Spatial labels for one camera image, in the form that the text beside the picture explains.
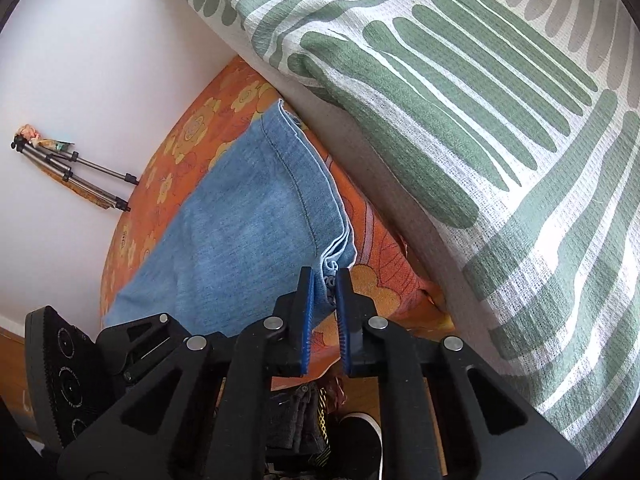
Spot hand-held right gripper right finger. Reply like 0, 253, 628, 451
334, 267, 586, 480

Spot orange floral bed sheet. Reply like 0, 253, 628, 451
99, 55, 456, 376

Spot green white patterned blanket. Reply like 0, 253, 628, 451
160, 0, 640, 466

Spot silver tripod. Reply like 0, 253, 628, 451
10, 137, 140, 212

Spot light blue denim pants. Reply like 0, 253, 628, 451
102, 99, 358, 338

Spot person's black shoe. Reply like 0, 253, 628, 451
327, 410, 386, 480

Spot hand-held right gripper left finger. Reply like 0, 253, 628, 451
57, 266, 317, 480

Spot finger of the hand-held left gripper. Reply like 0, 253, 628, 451
96, 312, 196, 386

